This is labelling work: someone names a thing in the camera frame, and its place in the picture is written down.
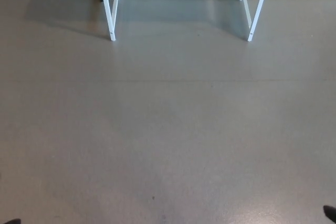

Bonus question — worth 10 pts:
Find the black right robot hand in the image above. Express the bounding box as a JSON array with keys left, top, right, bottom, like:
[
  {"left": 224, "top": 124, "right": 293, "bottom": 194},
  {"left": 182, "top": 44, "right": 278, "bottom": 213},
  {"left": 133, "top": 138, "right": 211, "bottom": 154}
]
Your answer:
[{"left": 322, "top": 205, "right": 336, "bottom": 223}]

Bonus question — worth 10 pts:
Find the white desk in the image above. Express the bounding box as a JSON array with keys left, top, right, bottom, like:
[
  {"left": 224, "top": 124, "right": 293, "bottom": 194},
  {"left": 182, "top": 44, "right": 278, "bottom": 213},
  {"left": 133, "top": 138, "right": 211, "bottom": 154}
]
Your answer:
[{"left": 97, "top": 0, "right": 272, "bottom": 42}]

